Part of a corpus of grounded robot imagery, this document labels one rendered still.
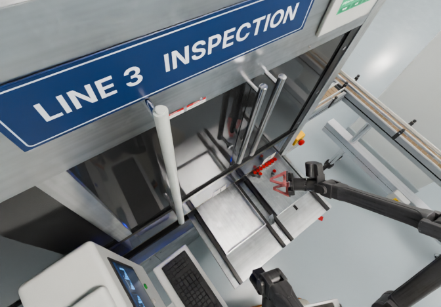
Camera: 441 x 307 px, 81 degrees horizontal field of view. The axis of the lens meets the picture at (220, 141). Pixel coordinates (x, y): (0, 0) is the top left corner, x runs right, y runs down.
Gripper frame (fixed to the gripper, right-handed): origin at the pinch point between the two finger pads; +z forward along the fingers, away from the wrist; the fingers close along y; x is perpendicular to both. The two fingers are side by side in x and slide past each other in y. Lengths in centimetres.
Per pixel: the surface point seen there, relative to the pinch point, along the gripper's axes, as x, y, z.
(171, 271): 39, -16, 51
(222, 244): 24.0, -20.6, 27.7
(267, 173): -19.5, -28.2, 8.3
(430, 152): -49, -60, -87
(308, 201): -6.8, -38.3, -13.8
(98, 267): 46, 54, 32
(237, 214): 7.8, -22.7, 22.1
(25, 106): 32, 94, 16
